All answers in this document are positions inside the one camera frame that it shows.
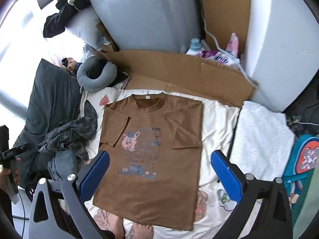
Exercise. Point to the cream bear print bedsheet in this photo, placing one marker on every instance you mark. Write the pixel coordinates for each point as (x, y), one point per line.
(218, 124)

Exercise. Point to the person left hand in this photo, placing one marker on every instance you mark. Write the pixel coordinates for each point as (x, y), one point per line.
(5, 172)

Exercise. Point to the black garment on pillow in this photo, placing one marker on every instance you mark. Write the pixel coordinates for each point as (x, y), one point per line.
(67, 9)

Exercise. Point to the brown cardboard sheet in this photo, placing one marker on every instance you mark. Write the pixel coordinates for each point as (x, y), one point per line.
(177, 72)

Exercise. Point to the small teddy bear toy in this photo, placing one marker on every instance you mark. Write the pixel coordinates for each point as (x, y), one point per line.
(71, 65)

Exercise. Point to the white folded towel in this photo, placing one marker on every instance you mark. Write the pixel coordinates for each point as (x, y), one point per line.
(262, 142)

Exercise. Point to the dark green pillow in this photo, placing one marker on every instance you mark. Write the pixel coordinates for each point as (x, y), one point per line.
(55, 97)

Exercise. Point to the white pillow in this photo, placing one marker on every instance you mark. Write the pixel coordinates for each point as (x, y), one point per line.
(84, 26)

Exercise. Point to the grey camouflage jacket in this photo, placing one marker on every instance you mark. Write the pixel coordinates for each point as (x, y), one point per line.
(72, 136)

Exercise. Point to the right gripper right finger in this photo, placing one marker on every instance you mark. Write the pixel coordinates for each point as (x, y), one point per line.
(274, 217)

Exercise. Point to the pink bottle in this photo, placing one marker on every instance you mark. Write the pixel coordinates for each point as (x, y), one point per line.
(233, 45)

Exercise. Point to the teal patterned bag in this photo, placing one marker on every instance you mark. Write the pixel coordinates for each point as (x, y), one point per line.
(303, 158)

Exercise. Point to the green fabric item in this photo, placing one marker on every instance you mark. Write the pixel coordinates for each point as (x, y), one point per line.
(306, 207)

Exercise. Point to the blue detergent bottle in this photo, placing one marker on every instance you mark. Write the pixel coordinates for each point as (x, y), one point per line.
(195, 47)

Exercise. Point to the grey wrapped mattress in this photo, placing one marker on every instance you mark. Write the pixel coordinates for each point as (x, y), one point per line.
(163, 25)

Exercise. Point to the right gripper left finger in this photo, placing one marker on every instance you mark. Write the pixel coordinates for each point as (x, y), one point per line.
(58, 209)

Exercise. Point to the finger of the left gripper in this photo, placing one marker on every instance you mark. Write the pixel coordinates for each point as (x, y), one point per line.
(13, 152)

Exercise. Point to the person bare foot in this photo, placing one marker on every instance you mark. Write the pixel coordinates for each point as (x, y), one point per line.
(112, 226)

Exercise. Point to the grey neck pillow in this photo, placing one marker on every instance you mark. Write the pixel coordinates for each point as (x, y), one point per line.
(96, 74)

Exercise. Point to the brown graphic t-shirt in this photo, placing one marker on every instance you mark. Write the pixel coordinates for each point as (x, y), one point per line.
(155, 147)

